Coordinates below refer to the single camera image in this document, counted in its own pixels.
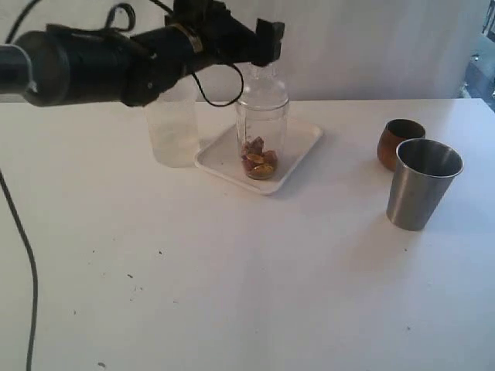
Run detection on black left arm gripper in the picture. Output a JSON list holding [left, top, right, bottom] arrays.
[[165, 1, 285, 72]]

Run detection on clear domed shaker lid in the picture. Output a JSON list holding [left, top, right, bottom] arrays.
[[237, 63, 289, 111]]

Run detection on clear plastic shaker cup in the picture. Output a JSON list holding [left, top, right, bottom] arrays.
[[236, 102, 289, 180]]

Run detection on brown wooden blocks and coins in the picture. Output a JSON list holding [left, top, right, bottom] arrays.
[[240, 137, 278, 180]]

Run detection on round brown wooden cup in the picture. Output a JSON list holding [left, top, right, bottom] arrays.
[[377, 118, 426, 172]]

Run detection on stainless steel cup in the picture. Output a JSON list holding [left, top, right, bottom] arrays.
[[387, 138, 464, 231]]

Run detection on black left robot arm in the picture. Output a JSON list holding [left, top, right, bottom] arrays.
[[1, 1, 285, 107]]

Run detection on translucent white plastic container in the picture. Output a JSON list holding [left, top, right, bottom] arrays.
[[144, 77, 200, 168]]

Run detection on white rectangular tray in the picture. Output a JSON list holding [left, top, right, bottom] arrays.
[[194, 117, 323, 196]]

